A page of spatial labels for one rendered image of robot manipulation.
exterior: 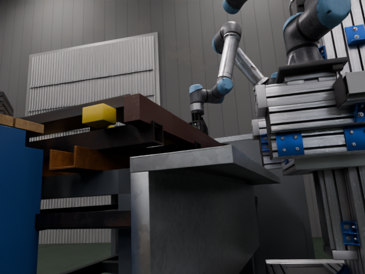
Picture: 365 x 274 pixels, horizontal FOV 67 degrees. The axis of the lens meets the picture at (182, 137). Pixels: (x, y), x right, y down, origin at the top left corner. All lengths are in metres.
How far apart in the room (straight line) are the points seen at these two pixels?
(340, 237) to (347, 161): 0.31
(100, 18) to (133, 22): 0.68
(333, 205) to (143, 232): 0.93
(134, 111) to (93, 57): 4.72
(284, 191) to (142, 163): 1.67
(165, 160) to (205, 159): 0.08
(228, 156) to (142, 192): 0.18
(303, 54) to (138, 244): 0.90
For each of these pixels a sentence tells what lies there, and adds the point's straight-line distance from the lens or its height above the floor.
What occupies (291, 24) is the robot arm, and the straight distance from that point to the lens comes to 1.23.
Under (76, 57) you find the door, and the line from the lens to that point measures 5.50.
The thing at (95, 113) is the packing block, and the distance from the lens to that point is 0.65.
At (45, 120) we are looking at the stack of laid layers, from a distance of 0.83.
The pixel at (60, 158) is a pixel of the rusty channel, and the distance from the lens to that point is 0.73.
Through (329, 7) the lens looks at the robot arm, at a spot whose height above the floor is 1.18.
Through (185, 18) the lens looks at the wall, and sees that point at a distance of 5.11.
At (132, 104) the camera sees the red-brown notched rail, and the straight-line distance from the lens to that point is 0.62.
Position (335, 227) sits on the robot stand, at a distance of 1.31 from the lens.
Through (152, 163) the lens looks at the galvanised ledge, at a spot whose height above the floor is 0.66.
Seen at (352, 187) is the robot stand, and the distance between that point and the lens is 1.26.
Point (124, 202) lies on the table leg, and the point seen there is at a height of 0.59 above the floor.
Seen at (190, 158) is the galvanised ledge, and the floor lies 0.66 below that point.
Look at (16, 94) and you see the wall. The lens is 6.05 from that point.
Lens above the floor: 0.60
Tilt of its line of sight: 12 degrees up
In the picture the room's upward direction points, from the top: 3 degrees counter-clockwise
